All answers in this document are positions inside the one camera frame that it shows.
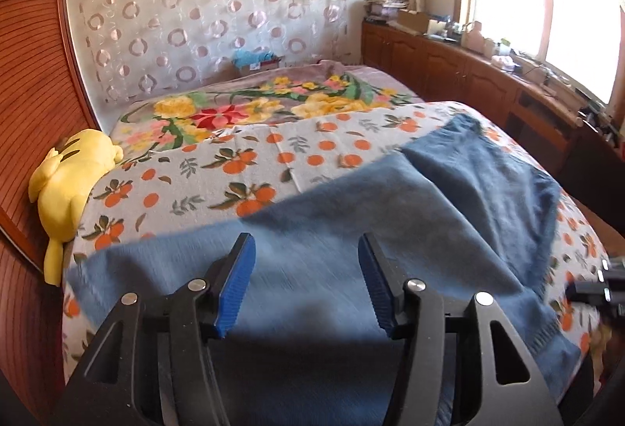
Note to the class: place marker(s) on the small cardboard box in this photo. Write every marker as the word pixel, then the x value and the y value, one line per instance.
pixel 268 67

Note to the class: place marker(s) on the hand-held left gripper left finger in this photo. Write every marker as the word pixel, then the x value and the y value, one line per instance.
pixel 237 289

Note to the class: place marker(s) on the window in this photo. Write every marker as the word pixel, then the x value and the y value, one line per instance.
pixel 576 16

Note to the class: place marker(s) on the blue cloth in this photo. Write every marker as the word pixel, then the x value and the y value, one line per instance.
pixel 254 57

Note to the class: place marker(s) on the stack of papers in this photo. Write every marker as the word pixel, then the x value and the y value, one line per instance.
pixel 383 8

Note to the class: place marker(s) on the blue denim pants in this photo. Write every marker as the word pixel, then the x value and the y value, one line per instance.
pixel 317 221

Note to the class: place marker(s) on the orange fruit print sheet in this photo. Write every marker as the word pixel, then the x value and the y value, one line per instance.
pixel 195 191

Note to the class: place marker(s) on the small white box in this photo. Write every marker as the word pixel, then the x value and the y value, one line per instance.
pixel 502 62

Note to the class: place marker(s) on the floral pink blanket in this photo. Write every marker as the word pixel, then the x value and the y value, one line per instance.
pixel 244 108

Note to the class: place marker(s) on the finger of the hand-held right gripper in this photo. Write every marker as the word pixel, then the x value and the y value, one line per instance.
pixel 588 294

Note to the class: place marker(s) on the sheer circle-patterned wall curtain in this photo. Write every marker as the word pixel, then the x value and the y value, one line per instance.
pixel 195 6

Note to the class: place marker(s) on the white jug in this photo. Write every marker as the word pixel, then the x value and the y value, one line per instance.
pixel 472 35

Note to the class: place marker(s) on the yellow plush toy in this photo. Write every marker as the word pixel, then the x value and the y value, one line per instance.
pixel 68 182

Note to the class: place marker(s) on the long wooden cabinet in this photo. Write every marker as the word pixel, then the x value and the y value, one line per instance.
pixel 439 60

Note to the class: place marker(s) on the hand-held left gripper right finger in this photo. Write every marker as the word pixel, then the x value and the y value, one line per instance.
pixel 376 284

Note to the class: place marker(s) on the open cardboard box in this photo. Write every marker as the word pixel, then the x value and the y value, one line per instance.
pixel 412 21

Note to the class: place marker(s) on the black desk device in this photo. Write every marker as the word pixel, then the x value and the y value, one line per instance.
pixel 598 123

